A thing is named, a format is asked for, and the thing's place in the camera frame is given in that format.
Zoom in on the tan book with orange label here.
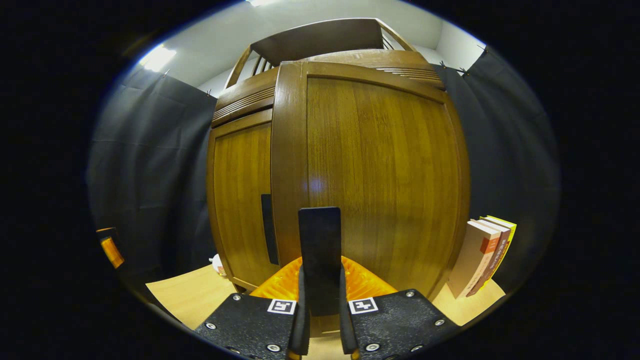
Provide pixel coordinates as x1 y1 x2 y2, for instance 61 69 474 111
446 220 502 300

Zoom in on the small ceiling light panel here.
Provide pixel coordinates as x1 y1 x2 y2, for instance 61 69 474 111
139 45 177 72

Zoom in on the wooden double-door shoe cabinet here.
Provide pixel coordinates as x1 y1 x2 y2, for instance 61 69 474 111
206 18 447 295

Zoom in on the wooden cabinet drawer with knob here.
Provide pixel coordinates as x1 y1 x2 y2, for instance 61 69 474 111
215 49 436 112

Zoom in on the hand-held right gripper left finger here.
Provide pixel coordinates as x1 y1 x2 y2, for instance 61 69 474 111
194 256 311 360

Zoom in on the brown book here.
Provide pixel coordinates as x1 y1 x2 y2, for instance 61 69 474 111
467 218 512 297

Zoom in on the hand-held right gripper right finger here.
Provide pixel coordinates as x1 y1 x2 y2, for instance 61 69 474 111
339 256 461 360

